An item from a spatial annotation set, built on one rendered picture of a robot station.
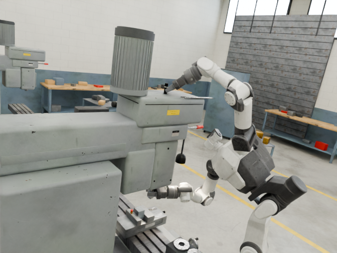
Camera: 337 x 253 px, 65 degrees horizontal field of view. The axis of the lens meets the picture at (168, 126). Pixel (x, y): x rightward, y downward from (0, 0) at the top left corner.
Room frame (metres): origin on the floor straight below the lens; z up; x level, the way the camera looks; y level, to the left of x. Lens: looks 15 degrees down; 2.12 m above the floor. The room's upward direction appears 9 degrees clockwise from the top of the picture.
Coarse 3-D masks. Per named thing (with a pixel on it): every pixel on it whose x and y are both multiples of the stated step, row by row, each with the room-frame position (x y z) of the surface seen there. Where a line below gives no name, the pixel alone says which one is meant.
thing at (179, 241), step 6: (174, 240) 1.31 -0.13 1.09; (180, 240) 1.31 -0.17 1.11; (186, 240) 1.31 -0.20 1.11; (168, 246) 1.26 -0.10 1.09; (174, 246) 1.26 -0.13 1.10; (180, 246) 1.26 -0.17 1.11; (186, 246) 1.26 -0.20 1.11; (192, 246) 1.29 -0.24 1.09; (168, 252) 1.26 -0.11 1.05; (174, 252) 1.23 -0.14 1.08; (180, 252) 1.22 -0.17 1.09; (186, 252) 1.23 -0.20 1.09; (192, 252) 1.22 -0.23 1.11; (198, 252) 1.23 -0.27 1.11
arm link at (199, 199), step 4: (196, 192) 1.74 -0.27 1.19; (200, 192) 1.79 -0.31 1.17; (196, 196) 1.69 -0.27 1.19; (200, 196) 1.73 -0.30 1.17; (204, 196) 1.76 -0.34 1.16; (208, 196) 1.76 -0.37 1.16; (192, 200) 1.69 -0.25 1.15; (196, 200) 1.70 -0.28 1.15; (200, 200) 1.73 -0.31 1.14; (204, 200) 1.74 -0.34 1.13
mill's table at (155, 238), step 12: (120, 204) 1.88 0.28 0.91; (132, 204) 1.91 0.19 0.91; (156, 228) 1.65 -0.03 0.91; (132, 240) 1.49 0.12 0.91; (144, 240) 1.51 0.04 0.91; (156, 240) 1.53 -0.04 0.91; (168, 240) 1.54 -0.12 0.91; (132, 252) 1.46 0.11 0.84; (144, 252) 1.40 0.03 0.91; (156, 252) 1.42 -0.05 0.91
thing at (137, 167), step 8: (136, 152) 1.33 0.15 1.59; (144, 152) 1.36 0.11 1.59; (152, 152) 1.39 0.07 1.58; (112, 160) 1.40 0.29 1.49; (120, 160) 1.34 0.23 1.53; (128, 160) 1.30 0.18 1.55; (136, 160) 1.33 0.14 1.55; (144, 160) 1.36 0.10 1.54; (152, 160) 1.40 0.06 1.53; (120, 168) 1.33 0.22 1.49; (128, 168) 1.30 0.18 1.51; (136, 168) 1.33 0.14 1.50; (144, 168) 1.37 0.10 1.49; (152, 168) 1.41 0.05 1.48; (128, 176) 1.30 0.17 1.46; (136, 176) 1.34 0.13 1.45; (144, 176) 1.37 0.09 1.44; (128, 184) 1.31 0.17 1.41; (136, 184) 1.34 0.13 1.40; (144, 184) 1.38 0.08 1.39; (128, 192) 1.31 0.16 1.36
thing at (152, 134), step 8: (144, 128) 1.35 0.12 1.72; (152, 128) 1.38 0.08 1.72; (160, 128) 1.42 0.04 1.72; (168, 128) 1.45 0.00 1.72; (176, 128) 1.49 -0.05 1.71; (184, 128) 1.53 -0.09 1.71; (144, 136) 1.35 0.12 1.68; (152, 136) 1.38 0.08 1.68; (160, 136) 1.42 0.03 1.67; (168, 136) 1.46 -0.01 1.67; (176, 136) 1.50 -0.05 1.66; (184, 136) 1.54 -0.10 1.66
